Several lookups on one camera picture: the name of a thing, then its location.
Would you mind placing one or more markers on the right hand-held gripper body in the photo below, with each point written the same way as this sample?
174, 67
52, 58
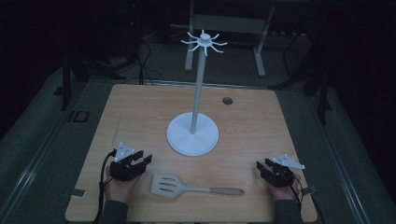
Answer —
280, 172

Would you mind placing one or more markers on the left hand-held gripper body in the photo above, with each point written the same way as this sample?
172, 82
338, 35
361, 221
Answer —
122, 168

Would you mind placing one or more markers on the grey slotted spatula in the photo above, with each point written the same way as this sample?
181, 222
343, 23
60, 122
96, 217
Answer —
174, 186

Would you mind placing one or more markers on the white utensil stand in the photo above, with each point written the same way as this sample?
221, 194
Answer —
193, 133

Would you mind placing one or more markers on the person's left hand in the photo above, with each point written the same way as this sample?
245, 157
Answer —
120, 186

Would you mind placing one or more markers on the person's right hand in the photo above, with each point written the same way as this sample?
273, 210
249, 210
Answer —
285, 192

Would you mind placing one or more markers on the black stand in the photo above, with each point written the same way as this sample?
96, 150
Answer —
67, 77
320, 90

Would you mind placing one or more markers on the grey metal desk frame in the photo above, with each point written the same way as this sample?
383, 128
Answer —
230, 25

